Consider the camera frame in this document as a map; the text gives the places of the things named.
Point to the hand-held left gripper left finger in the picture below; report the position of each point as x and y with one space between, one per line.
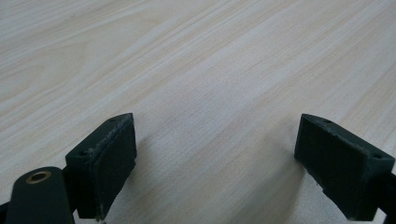
102 165

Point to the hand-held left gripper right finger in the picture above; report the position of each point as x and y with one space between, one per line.
339 168

